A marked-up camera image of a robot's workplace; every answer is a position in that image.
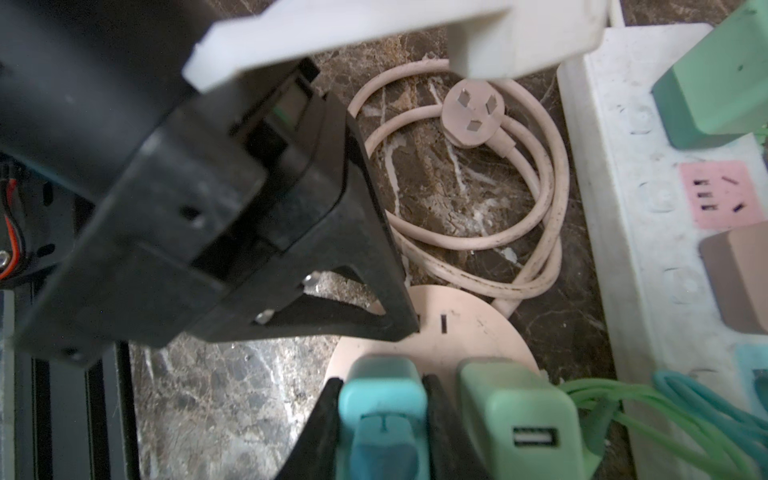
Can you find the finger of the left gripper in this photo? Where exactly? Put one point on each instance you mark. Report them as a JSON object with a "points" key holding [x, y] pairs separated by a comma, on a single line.
{"points": [[314, 254]]}

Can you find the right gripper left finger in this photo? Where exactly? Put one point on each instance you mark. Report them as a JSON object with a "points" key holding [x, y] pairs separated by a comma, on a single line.
{"points": [[313, 455]]}

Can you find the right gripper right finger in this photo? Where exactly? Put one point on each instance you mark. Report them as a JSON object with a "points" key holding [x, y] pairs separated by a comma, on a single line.
{"points": [[452, 455]]}

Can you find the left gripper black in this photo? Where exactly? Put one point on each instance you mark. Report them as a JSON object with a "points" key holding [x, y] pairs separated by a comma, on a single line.
{"points": [[169, 174]]}

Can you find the teal charger plug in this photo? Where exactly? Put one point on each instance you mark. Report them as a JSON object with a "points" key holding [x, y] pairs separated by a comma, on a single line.
{"points": [[383, 421], [751, 361]]}

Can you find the green charger plug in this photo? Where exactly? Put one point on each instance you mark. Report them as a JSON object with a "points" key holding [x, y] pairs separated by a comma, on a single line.
{"points": [[717, 92], [521, 426]]}

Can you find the pink charger plug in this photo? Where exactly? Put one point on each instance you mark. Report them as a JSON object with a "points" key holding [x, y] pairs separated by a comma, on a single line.
{"points": [[736, 265]]}

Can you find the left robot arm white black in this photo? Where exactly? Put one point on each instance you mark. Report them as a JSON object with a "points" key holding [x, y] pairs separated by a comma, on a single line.
{"points": [[84, 33]]}

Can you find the pink round socket hub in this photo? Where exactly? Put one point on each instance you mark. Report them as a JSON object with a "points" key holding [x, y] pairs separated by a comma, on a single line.
{"points": [[454, 326]]}

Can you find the white colourful power strip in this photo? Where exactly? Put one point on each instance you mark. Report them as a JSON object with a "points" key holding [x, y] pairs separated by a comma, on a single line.
{"points": [[659, 306]]}

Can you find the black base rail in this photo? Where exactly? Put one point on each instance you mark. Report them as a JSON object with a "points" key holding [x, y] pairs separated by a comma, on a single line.
{"points": [[57, 421]]}

